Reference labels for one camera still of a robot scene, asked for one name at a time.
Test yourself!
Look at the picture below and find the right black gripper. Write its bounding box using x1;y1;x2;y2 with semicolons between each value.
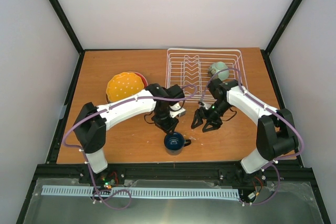
191;101;232;133

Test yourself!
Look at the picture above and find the dark blue mug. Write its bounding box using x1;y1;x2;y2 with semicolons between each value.
164;132;192;155

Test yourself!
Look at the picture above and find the green floral small bowl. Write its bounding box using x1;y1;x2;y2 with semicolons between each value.
208;61;229;81

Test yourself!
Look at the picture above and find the yellow polka dot plate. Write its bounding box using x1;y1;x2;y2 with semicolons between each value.
106;72;144;103

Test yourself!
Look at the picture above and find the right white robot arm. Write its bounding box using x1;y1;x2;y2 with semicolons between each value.
191;78;299;174

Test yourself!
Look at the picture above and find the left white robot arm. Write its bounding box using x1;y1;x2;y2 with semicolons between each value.
73;83;185;184

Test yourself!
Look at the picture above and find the red floral plate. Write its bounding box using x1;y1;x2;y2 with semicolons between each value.
134;72;148;88

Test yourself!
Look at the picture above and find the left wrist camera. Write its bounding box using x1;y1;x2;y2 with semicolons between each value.
170;108;186;118

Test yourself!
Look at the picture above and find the white wire dish rack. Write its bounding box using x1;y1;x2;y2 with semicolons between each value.
165;48;248;103

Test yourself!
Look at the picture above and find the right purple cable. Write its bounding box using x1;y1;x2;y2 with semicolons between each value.
199;68;305;207

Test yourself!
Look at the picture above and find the purple cable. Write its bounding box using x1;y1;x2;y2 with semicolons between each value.
62;84;197;210
199;68;305;207

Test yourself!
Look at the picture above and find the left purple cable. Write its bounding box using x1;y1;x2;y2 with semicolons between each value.
62;84;197;210

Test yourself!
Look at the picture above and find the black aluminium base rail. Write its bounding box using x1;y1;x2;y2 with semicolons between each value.
34;163;314;185

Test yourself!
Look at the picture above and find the light blue cable duct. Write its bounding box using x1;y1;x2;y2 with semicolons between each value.
40;185;240;201

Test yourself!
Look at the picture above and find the right black frame post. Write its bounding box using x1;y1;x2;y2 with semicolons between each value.
264;0;320;56

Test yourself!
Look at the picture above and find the black frame post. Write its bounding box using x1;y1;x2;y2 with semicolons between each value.
48;0;84;54
264;0;320;56

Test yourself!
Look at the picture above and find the left black frame post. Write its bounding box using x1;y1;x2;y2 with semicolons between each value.
48;0;84;54

